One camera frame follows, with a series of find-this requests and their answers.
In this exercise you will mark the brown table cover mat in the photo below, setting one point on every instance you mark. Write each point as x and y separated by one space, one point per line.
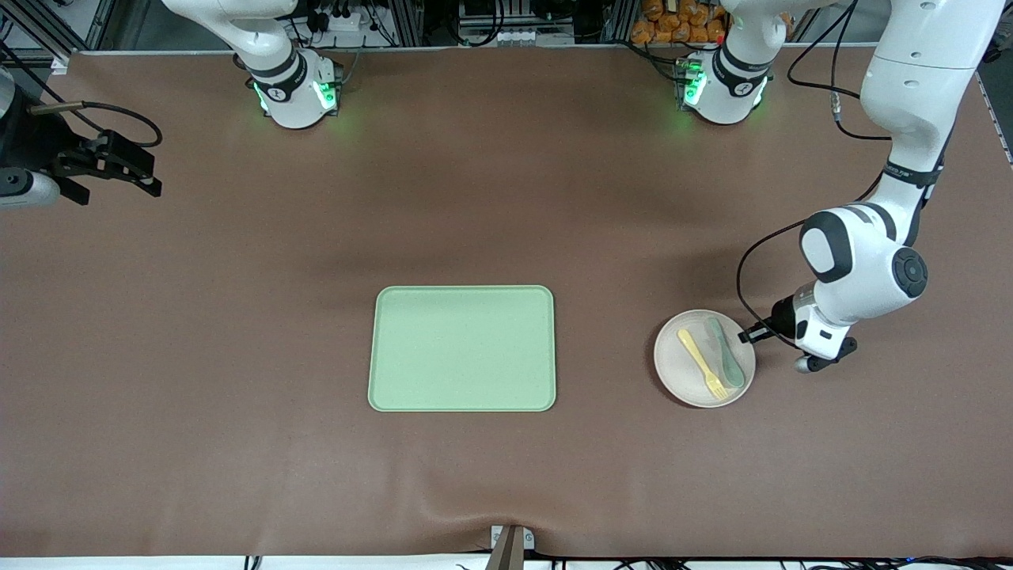
237 435

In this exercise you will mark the orange bread pile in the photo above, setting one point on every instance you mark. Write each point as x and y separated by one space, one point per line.
673 24

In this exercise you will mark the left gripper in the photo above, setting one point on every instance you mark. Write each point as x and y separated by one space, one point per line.
783 317

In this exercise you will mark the aluminium frame beam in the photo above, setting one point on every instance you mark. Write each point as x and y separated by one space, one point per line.
103 24

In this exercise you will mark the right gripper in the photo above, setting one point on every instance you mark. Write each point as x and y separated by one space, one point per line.
41 147

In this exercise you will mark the grey equipment box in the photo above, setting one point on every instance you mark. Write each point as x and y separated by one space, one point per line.
514 36

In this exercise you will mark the white power strip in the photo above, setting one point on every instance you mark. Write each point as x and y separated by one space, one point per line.
340 22

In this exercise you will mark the grey-green plastic spoon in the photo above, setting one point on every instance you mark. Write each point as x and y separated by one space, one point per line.
732 370

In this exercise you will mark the aluminium frame post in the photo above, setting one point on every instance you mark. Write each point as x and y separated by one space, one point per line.
407 20

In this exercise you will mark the yellow plastic fork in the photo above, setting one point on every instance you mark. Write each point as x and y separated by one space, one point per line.
696 354

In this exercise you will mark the beige round plate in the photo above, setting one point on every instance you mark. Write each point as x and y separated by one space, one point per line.
681 372

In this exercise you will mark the light green rectangular tray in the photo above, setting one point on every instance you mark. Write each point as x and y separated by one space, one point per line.
411 348

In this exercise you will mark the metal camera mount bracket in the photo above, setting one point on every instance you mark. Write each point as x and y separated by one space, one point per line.
510 554

